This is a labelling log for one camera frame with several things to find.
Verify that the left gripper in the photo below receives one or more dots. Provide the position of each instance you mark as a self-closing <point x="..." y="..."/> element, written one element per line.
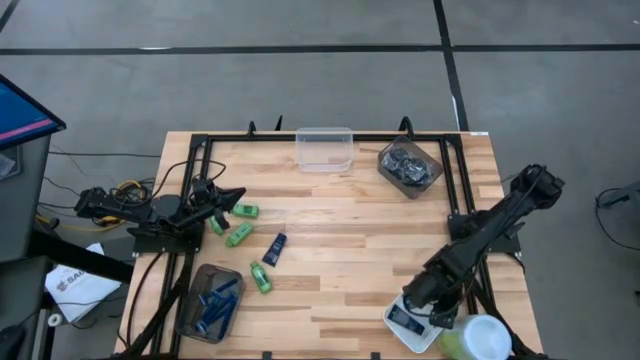
<point x="205" y="197"/>

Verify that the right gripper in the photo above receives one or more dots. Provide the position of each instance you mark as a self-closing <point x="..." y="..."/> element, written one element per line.
<point x="432" y="292"/>

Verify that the small green bottle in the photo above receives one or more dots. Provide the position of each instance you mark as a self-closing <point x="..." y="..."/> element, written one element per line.
<point x="245" y="210"/>
<point x="240" y="234"/>
<point x="261" y="277"/>
<point x="216" y="226"/>

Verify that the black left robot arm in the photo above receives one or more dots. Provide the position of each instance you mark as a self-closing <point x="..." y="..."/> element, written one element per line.
<point x="125" y="212"/>

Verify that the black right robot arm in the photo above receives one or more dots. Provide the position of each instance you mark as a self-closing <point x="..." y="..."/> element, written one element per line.
<point x="500" y="220"/>

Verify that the white plastic tray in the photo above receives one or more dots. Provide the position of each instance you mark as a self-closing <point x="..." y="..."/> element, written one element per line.
<point x="400" y="340"/>

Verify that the green canister with white lid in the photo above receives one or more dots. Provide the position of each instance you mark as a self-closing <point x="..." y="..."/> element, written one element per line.
<point x="480" y="337"/>

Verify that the clear plastic container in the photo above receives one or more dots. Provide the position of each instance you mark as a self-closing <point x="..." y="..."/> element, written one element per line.
<point x="324" y="162"/>

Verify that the dark translucent plastic container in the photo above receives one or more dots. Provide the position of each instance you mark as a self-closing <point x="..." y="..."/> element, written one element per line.
<point x="187" y="320"/>
<point x="430" y="187"/>

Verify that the black stand beam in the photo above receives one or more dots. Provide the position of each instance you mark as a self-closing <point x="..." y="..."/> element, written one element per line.
<point x="80" y="257"/>

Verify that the white printed paper sheet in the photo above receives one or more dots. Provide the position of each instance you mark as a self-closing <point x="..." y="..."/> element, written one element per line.
<point x="75" y="295"/>

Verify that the grey equipment cart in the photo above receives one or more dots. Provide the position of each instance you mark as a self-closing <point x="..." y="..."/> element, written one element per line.
<point x="20" y="200"/>

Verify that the white tape roll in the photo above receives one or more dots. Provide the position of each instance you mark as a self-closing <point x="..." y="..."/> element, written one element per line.
<point x="55" y="319"/>

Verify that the monitor with blue screen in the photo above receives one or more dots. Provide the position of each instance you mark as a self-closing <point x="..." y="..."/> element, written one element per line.
<point x="20" y="115"/>

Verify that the black metal table frame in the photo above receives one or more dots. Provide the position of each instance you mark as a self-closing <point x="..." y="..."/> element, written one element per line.
<point x="365" y="136"/>

